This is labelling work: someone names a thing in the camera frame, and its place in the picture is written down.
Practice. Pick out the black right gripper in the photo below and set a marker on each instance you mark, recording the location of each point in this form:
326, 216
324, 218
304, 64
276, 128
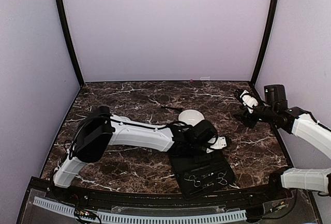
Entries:
246, 117

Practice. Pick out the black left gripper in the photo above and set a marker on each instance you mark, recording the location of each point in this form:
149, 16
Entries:
199, 158

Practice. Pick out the black zippered tool case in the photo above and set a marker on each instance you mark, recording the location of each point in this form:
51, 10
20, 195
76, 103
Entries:
205, 168

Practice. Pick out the silver thinning scissors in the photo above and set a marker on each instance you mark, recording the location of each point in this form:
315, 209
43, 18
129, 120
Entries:
221, 179

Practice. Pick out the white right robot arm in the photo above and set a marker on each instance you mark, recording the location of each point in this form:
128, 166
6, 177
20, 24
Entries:
307, 140

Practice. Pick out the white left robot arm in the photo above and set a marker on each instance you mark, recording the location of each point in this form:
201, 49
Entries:
102, 129

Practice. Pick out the black hair clip far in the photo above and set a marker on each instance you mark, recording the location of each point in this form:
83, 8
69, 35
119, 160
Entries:
172, 108

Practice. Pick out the plain white bowl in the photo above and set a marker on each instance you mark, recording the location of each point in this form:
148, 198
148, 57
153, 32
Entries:
191, 117

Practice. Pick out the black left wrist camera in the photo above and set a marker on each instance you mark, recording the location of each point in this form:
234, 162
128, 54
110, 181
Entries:
205, 132

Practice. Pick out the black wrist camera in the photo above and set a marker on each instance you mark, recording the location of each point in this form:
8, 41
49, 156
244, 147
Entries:
275, 97
205, 132

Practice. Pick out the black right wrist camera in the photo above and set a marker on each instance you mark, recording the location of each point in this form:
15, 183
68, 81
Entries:
275, 97

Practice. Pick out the clear tape on wall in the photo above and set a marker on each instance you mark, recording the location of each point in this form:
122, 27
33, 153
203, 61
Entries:
205, 78

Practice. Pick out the black front table rail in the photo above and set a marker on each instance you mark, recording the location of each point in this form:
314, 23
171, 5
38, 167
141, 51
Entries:
101, 199

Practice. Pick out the black right corner post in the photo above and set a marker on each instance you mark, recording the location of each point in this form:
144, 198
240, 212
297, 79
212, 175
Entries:
265, 40

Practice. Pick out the black corner post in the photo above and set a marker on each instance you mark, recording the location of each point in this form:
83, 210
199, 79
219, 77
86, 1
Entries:
265, 40
68, 40

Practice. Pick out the black left corner post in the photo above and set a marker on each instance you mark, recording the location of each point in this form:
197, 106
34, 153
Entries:
68, 40

